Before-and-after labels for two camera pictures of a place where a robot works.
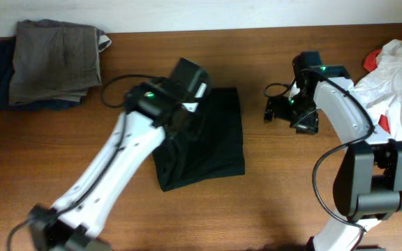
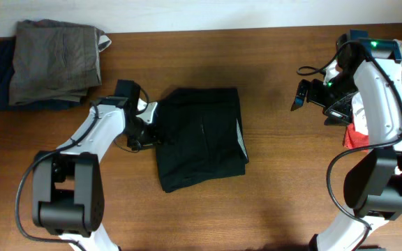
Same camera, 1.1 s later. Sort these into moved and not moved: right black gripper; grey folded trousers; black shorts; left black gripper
Moved: right black gripper; left black gripper
Not moved: black shorts; grey folded trousers
